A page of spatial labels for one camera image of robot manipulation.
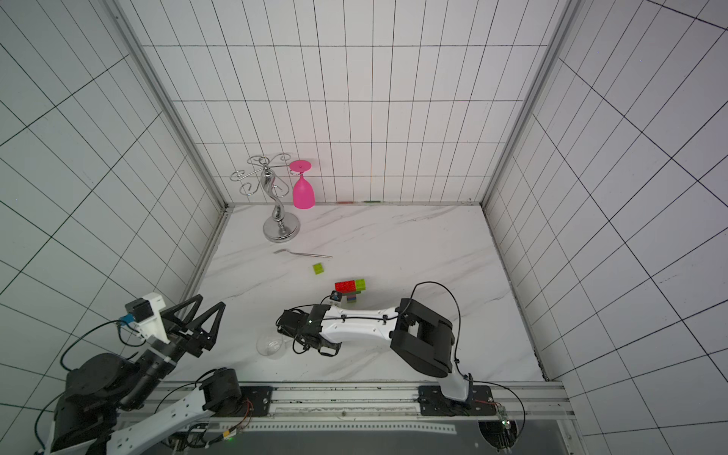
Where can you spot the red lego brick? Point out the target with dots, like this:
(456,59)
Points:
(346,287)

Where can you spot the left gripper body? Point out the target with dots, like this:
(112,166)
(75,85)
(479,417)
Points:
(190,342)

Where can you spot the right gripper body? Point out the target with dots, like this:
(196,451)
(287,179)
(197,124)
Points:
(307,328)

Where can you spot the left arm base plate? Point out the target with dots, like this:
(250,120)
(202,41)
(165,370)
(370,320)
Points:
(254,401)

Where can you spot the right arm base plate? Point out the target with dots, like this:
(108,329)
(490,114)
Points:
(433,404)

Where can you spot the clear glass cup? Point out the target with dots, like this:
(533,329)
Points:
(271,345)

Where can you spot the silver glass holder stand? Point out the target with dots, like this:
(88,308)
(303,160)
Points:
(281,226)

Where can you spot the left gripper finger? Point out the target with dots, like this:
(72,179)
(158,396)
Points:
(205,329)
(179,316)

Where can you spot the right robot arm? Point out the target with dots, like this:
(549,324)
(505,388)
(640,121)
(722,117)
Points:
(417,334)

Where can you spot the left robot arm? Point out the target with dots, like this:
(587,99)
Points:
(86,412)

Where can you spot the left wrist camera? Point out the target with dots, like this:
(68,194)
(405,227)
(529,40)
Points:
(144,318)

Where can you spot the pink plastic wine glass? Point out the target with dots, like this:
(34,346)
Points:
(303,193)

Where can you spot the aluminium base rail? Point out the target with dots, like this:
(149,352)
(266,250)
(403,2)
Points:
(392,406)

